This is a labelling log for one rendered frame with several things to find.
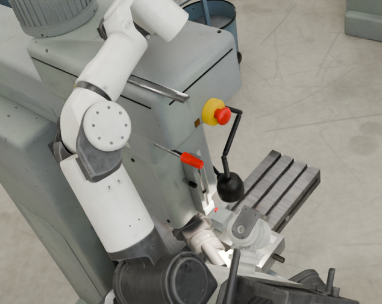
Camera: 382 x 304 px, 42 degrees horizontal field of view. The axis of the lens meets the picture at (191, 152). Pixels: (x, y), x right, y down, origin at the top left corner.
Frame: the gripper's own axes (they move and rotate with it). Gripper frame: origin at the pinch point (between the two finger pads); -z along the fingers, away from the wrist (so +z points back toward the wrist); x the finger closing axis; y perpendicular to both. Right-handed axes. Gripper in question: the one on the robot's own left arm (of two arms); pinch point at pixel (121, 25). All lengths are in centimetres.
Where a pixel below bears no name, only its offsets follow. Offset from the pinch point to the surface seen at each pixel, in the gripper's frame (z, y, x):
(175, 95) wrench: 22.3, -16.1, -3.3
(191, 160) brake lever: 11.9, -31.8, -3.1
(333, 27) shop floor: -255, -74, 241
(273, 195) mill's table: -57, -82, 40
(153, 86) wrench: 17.6, -13.4, -4.9
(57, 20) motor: -12.8, 7.6, -10.0
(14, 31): -56, 14, -16
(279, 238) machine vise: -36, -86, 26
